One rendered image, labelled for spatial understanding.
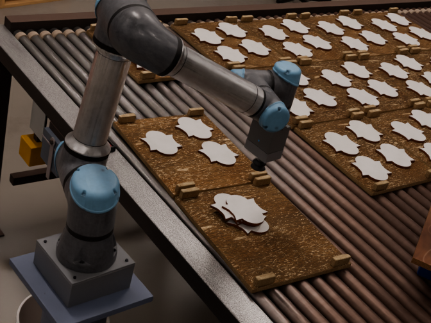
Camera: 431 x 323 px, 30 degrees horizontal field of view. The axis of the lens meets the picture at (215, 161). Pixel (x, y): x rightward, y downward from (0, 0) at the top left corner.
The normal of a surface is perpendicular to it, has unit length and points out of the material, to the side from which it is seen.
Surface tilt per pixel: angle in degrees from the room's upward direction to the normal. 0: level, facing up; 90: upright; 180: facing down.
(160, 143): 0
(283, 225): 0
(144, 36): 59
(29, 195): 0
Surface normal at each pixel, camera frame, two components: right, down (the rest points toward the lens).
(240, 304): 0.23, -0.82
